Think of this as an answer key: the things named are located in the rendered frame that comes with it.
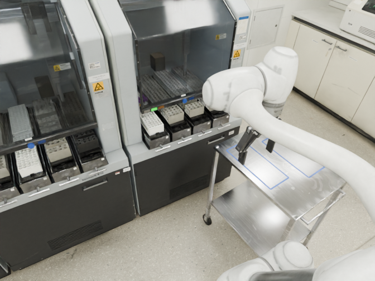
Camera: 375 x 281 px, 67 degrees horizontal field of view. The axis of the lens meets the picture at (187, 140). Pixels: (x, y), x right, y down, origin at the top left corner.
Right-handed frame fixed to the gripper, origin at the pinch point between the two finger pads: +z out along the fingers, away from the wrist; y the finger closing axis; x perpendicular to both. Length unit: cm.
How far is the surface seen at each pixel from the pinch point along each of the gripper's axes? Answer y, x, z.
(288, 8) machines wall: 211, 186, 26
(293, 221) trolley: 19.8, -15.1, 39.6
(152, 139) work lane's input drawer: -14, 67, 40
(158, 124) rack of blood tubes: -8, 72, 34
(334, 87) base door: 219, 101, 86
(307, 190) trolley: 38, -6, 38
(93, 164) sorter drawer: -51, 66, 42
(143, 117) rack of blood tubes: -13, 83, 34
